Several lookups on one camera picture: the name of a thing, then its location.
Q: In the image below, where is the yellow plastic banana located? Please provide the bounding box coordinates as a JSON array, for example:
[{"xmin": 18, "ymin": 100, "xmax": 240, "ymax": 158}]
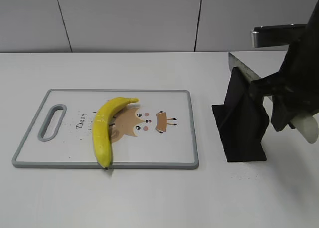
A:
[{"xmin": 91, "ymin": 97, "xmax": 139, "ymax": 169}]

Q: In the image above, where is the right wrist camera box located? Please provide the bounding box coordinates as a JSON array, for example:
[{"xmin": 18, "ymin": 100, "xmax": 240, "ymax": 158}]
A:
[{"xmin": 251, "ymin": 24, "xmax": 306, "ymax": 48}]

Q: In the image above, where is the black knife stand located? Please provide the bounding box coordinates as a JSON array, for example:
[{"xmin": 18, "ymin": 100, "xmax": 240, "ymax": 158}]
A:
[{"xmin": 212, "ymin": 67, "xmax": 269, "ymax": 162}]

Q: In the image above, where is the knife with white handle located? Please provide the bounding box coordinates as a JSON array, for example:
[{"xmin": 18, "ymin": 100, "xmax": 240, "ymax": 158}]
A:
[{"xmin": 228, "ymin": 52, "xmax": 319, "ymax": 144}]

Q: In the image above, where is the white cutting board grey rim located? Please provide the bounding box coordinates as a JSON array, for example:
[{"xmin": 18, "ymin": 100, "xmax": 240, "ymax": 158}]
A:
[{"xmin": 12, "ymin": 89, "xmax": 199, "ymax": 169}]

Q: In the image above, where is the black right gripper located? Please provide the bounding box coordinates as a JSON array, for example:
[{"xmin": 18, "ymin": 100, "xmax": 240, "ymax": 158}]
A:
[{"xmin": 248, "ymin": 8, "xmax": 319, "ymax": 132}]

